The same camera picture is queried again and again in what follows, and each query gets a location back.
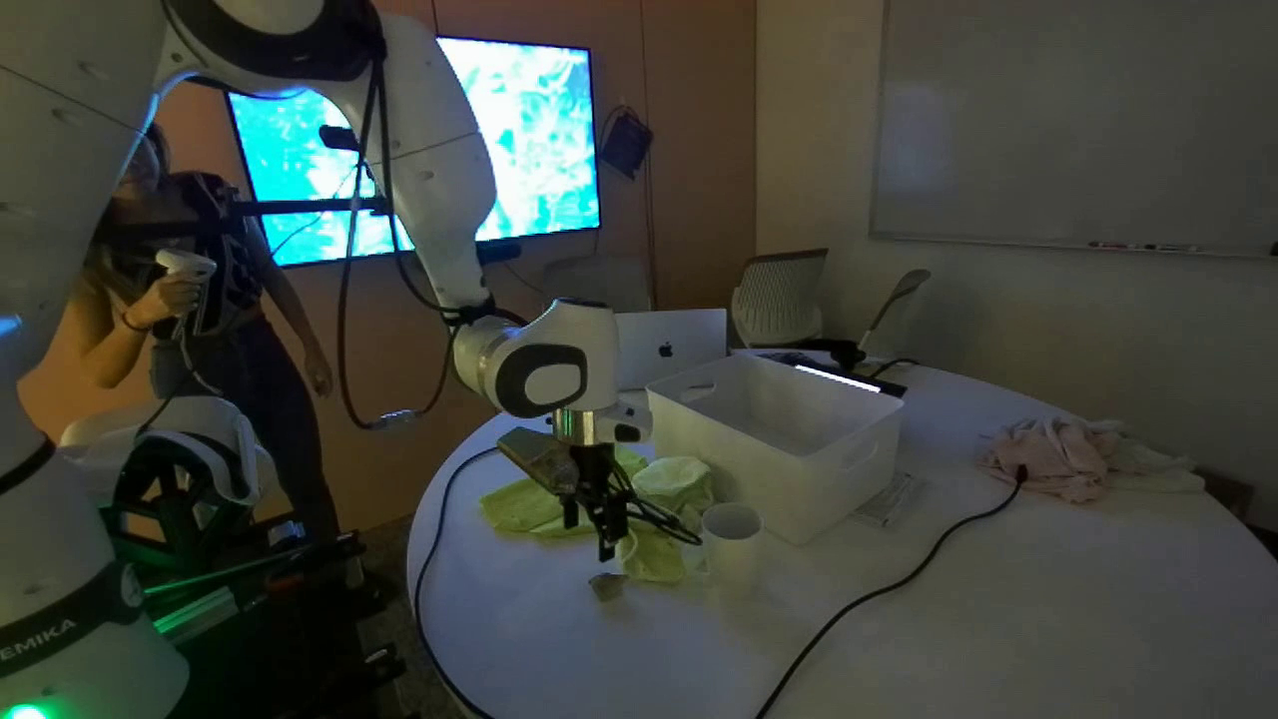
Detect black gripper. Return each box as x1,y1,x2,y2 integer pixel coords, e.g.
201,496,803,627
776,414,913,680
563,442,641,564

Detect white handheld controller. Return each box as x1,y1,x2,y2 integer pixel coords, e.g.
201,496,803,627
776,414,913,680
157,249,221,290

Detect operator forearm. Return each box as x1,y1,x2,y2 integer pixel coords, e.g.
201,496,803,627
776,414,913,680
15,301,153,446

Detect white plastic box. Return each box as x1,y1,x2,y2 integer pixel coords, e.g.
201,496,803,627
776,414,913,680
642,350,912,548

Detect person in dark clothes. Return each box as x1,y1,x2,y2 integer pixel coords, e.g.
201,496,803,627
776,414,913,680
105,169,344,535

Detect green lit control box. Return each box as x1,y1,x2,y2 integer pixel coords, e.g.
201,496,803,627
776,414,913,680
133,531,364,641

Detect operator hand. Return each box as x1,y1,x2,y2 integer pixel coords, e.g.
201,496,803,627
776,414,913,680
125,262,195,332

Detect small pale yellow cloth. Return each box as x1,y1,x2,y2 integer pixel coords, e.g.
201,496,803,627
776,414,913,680
615,450,727,592

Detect silver laptop with logo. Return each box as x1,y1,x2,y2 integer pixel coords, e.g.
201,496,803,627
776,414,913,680
615,307,736,391

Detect grey office chair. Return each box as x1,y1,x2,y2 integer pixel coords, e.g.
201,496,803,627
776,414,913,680
727,249,834,350

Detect pink crumpled cloth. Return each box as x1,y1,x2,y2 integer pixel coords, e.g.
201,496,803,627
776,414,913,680
989,414,1128,506

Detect whiteboard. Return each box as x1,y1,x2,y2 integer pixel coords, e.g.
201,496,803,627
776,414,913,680
872,0,1278,258

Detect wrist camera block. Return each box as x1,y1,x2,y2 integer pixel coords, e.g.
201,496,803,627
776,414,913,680
497,422,586,498

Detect black cable on table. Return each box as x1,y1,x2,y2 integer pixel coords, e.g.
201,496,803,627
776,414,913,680
409,436,1031,719

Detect black robot wrist cable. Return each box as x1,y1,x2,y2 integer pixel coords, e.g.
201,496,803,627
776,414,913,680
330,54,707,550

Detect dark wall-mounted device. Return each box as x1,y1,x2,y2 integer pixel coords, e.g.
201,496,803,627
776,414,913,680
603,102,657,182

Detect large wall monitor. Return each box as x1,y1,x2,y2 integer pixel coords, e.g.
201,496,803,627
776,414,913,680
225,30,609,270

